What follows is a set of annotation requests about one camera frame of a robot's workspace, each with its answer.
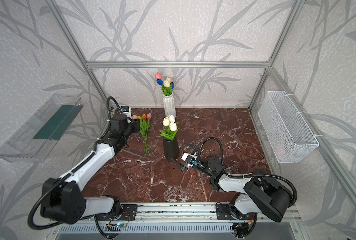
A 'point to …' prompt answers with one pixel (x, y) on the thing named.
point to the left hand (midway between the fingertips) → (139, 114)
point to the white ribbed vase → (169, 105)
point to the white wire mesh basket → (289, 137)
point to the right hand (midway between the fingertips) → (179, 144)
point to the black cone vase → (171, 149)
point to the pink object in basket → (280, 151)
